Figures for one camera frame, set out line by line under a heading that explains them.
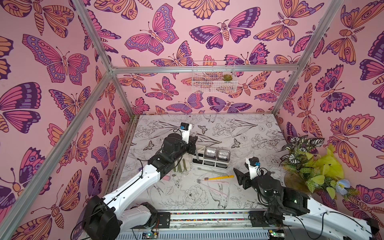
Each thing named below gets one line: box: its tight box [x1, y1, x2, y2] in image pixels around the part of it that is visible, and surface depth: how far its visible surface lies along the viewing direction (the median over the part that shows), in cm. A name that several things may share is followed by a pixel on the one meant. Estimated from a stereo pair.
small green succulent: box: [222, 74, 233, 81], surface depth 95 cm
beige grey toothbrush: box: [197, 167, 229, 176], surface depth 92 cm
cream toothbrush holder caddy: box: [192, 146, 231, 170], surface depth 91 cm
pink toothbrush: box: [196, 179, 229, 198], surface depth 87 cm
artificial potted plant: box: [277, 135, 360, 200], surface depth 70 cm
